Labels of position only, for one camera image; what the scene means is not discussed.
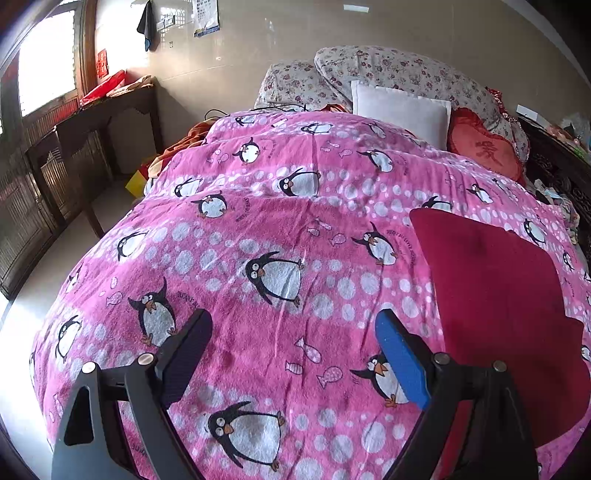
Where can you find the dark carved wooden headboard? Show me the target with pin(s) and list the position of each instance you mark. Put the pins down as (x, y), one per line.
(558, 170)

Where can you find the light small cloth pile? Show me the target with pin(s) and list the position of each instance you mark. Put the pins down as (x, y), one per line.
(558, 203)

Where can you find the red patterned cloth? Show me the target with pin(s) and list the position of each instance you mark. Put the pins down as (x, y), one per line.
(498, 104)

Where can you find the pile of assorted clutter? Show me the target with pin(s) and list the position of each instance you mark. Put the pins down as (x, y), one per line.
(568, 129)

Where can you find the wall calendar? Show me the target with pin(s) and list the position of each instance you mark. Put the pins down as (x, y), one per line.
(207, 18)

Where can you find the floral pillows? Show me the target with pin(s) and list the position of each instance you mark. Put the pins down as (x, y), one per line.
(406, 64)

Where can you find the white pillow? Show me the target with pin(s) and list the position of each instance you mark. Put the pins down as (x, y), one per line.
(397, 110)

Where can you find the yellow box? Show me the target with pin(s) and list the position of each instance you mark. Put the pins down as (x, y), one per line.
(136, 184)

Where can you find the dark wooden lattice panel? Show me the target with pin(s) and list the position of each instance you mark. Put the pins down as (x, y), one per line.
(23, 221)

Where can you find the brown cloth bundle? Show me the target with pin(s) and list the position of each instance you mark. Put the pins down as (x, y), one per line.
(134, 85)

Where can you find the window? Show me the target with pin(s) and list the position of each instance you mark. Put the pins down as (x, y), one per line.
(46, 60)

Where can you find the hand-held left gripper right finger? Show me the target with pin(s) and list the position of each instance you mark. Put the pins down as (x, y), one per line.
(401, 360)

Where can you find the pink penguin print blanket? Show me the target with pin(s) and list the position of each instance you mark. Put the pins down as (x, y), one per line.
(277, 221)

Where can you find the red heart cushion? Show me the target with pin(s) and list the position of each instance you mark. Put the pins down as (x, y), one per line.
(485, 147)

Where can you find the floral pillow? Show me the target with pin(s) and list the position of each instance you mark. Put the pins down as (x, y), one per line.
(295, 85)

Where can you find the red flat box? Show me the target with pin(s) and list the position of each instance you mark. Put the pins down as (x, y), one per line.
(104, 87)

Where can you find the red paper wall sign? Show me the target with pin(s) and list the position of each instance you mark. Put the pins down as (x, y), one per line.
(102, 62)

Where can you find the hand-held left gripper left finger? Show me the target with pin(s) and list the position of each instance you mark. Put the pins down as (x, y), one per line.
(184, 360)

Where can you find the dark red garment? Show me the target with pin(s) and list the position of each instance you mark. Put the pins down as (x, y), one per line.
(498, 286)

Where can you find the orange cloth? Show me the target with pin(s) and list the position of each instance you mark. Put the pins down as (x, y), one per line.
(184, 143)

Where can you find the dark hanging cloth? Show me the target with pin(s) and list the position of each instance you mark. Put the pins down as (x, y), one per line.
(147, 23)

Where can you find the dark wooden side table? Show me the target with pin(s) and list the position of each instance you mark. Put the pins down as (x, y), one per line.
(92, 115)

